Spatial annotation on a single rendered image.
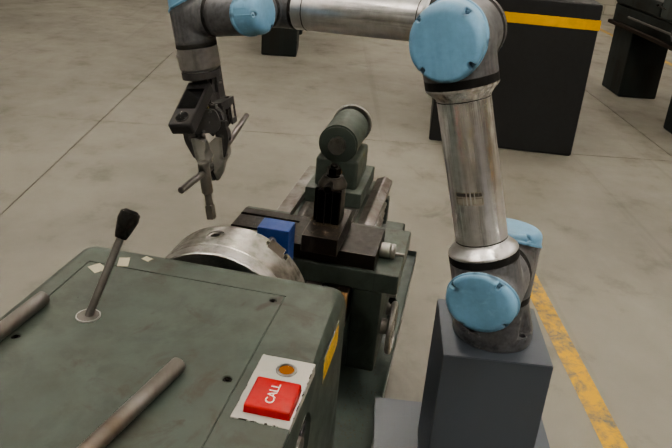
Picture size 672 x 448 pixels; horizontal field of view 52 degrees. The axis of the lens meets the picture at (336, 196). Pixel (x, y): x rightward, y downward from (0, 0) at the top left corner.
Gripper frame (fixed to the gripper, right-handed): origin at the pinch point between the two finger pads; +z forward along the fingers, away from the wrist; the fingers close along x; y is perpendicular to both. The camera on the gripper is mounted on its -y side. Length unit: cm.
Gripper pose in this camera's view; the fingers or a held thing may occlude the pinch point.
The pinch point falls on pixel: (213, 175)
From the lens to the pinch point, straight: 136.4
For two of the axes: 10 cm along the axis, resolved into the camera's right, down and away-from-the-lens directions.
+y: 2.5, -3.7, 9.0
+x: -9.6, 0.0, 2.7
